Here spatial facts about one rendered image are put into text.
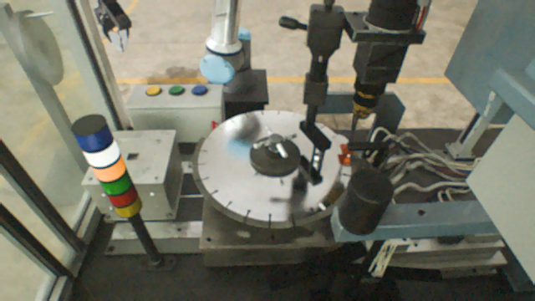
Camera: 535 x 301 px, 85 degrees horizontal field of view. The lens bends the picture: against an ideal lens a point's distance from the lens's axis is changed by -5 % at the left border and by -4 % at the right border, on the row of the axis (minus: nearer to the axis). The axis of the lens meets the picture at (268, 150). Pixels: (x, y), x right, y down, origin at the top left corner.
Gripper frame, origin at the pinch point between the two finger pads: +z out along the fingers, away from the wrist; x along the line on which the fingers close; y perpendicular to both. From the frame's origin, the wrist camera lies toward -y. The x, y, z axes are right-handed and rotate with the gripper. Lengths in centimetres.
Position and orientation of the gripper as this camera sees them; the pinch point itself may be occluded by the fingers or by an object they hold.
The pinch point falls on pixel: (122, 49)
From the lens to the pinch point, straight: 126.5
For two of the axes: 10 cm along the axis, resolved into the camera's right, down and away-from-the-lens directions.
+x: -7.4, 4.6, -5.0
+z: -0.3, 7.2, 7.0
